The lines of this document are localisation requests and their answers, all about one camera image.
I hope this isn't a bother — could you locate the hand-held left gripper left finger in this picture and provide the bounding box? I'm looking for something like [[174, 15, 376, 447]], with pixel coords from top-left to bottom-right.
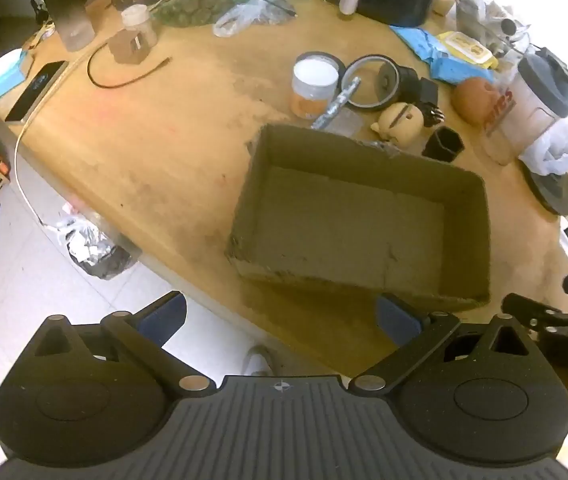
[[29, 290, 217, 401]]

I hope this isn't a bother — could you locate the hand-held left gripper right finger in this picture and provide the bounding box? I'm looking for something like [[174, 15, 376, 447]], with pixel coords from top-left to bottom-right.
[[351, 293, 539, 395]]

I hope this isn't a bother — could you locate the brown cardboard box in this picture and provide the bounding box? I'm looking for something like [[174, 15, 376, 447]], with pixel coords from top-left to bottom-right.
[[226, 124, 492, 312]]

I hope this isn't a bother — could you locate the black cylindrical switch base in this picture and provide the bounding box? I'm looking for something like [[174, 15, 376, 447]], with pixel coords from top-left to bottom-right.
[[378, 64, 421, 107]]

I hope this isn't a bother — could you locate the grey trash bag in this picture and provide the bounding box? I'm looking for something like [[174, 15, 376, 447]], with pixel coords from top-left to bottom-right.
[[43, 202, 133, 281]]

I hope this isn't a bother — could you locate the black round base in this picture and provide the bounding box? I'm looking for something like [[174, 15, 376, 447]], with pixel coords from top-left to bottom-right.
[[520, 160, 568, 217]]

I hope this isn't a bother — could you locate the white plastic bag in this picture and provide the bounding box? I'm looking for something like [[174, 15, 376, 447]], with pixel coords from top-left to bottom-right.
[[518, 124, 568, 177]]

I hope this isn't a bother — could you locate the black hexagonal cup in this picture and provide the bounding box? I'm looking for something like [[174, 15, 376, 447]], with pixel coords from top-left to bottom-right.
[[423, 127, 465, 164]]

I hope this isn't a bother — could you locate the beige pig figurine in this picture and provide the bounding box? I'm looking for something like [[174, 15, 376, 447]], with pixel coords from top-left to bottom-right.
[[370, 102, 427, 149]]

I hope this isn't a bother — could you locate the clear shaker bottle grey lid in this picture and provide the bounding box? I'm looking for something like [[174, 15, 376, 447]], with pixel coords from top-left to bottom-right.
[[482, 49, 568, 166]]

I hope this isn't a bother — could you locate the orange fruit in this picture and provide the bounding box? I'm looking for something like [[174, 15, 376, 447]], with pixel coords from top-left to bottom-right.
[[451, 77, 500, 126]]

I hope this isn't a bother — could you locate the black power adapter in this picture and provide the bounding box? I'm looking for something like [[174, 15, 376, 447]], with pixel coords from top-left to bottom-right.
[[416, 77, 439, 107]]

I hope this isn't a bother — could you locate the black smartphone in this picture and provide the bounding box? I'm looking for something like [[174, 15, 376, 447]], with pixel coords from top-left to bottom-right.
[[4, 60, 70, 124]]

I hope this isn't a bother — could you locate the black tape roll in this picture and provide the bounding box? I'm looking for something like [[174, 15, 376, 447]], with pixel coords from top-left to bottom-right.
[[296, 51, 348, 81]]

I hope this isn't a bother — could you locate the yellow wet wipes pack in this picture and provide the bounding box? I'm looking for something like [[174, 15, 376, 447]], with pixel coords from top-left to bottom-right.
[[435, 31, 500, 70]]

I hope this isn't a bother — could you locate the brown block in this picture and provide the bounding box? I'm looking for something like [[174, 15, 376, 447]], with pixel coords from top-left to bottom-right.
[[108, 30, 153, 65]]

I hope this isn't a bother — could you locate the silver metal tube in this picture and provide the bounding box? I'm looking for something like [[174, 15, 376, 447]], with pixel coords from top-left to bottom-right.
[[494, 16, 524, 36]]

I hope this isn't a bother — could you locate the blue packet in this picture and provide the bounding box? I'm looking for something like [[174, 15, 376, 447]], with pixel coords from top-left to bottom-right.
[[390, 25, 495, 86]]

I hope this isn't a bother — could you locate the blue tissue pack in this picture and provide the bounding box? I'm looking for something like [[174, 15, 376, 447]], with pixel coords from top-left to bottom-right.
[[0, 47, 33, 104]]

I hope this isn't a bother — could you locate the spice jar white lid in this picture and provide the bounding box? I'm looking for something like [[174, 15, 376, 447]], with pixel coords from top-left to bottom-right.
[[121, 4, 158, 47]]

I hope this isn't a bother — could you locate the bag of green snacks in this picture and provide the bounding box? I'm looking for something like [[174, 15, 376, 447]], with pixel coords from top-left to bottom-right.
[[153, 0, 241, 29]]

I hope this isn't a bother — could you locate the clear plastic bag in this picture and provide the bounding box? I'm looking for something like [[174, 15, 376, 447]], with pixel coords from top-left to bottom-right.
[[213, 0, 298, 39]]

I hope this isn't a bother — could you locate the black gradient water bottle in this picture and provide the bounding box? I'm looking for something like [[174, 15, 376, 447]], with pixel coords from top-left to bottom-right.
[[38, 0, 97, 52]]

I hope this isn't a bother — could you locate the long translucent cable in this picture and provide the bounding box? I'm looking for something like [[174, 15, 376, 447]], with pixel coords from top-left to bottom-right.
[[13, 46, 96, 226]]

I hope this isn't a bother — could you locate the thin amber tape ring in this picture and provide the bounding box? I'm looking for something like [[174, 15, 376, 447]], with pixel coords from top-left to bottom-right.
[[341, 55, 401, 112]]

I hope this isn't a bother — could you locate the black cable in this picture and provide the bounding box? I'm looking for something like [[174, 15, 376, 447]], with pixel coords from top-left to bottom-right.
[[87, 42, 173, 89]]

